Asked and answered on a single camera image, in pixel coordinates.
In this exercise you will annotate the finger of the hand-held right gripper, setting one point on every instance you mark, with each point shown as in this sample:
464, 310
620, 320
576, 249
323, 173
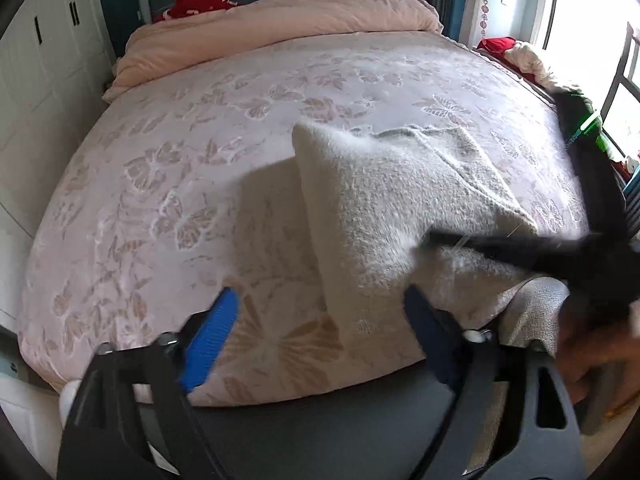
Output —
500, 250
590, 175

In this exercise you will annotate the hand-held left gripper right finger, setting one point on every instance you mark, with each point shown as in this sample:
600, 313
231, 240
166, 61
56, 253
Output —
430, 332

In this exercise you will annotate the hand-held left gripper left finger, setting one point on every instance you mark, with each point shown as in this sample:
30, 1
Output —
212, 332

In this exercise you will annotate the white fluffy towel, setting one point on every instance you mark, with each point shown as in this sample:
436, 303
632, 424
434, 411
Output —
390, 210

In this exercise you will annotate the person's right hand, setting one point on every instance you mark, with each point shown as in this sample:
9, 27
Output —
595, 355

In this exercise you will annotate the black window railing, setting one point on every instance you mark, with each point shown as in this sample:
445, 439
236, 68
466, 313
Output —
620, 65

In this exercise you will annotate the white crumpled cloth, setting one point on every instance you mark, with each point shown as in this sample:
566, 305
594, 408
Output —
532, 62

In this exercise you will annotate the window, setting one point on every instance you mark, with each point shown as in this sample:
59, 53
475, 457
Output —
585, 10

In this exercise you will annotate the pink floral bed blanket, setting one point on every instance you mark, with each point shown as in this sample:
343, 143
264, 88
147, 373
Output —
175, 160

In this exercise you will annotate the white wardrobe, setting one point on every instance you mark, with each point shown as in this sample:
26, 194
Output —
40, 85

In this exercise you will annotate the pink duvet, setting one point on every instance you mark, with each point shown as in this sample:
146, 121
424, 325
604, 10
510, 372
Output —
275, 20

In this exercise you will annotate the red cloth with white trim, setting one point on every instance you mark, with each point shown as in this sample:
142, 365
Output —
195, 2

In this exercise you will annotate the dark grey bed frame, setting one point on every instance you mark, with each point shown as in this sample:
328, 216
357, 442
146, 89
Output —
325, 435

